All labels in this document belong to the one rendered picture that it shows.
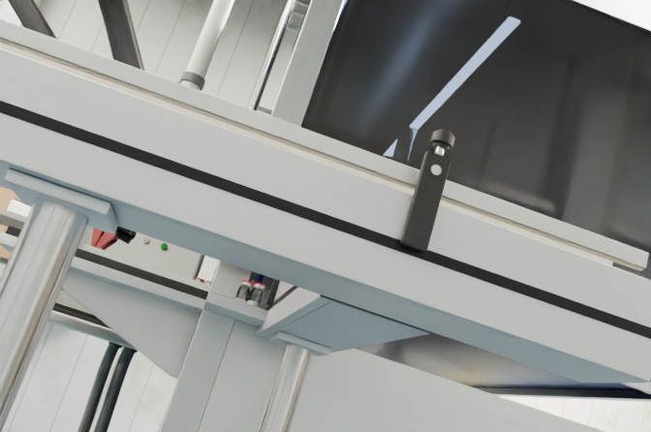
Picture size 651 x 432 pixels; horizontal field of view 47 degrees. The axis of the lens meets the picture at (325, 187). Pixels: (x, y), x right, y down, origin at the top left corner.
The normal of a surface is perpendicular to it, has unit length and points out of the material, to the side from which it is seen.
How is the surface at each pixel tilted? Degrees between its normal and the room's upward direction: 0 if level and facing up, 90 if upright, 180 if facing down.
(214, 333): 90
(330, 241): 90
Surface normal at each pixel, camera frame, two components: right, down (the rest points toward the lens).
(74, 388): 0.28, -0.22
